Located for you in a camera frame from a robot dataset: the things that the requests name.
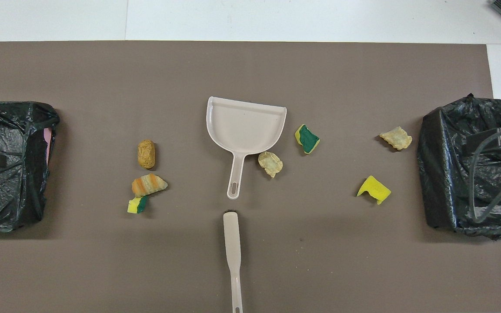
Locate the small yellow green sponge piece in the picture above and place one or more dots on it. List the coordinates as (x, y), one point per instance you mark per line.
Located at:
(136, 205)

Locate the pale yellow pastry toy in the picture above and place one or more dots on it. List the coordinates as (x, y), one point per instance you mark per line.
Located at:
(270, 164)

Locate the beige brush with black bristles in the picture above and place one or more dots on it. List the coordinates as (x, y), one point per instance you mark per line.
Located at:
(232, 234)

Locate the brown table mat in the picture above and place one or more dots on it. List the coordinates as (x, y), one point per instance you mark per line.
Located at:
(276, 65)

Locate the beige plastic dustpan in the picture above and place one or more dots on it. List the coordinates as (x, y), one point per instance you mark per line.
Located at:
(242, 126)

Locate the large green yellow sponge piece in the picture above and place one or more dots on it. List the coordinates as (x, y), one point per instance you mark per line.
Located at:
(307, 139)

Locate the plain yellow sponge piece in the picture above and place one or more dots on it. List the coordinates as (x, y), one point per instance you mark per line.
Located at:
(373, 189)

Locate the black plastic bin bag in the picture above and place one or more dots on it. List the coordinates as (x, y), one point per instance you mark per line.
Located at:
(15, 195)
(446, 174)

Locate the orange striped croissant toy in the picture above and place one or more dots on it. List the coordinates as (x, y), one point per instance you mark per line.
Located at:
(148, 184)

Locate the brown bread roll toy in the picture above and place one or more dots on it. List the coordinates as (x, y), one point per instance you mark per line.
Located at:
(146, 153)

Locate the pink plastic bin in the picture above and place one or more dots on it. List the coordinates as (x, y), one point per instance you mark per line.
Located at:
(48, 145)

